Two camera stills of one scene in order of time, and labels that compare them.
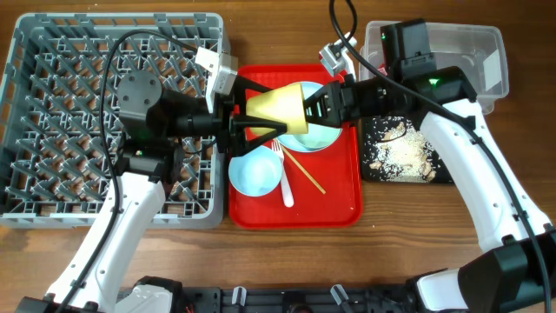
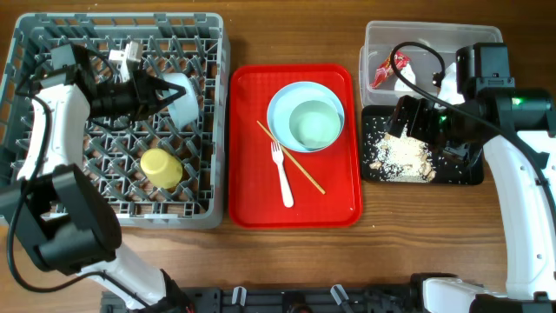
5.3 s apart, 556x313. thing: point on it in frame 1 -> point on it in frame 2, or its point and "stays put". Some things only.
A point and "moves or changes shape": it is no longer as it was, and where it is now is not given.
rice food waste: [400, 152] stays put
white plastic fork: [287, 186] stays put
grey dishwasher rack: [52, 174] stays put
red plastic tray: [327, 185] stays put
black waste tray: [395, 150] stays put
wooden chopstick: [302, 168] stays put
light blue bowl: [256, 173] -> [184, 109]
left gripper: [230, 129] -> [147, 85]
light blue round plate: [318, 136] -> [283, 103]
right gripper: [343, 103] -> [423, 110]
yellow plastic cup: [287, 105] moves or changes shape
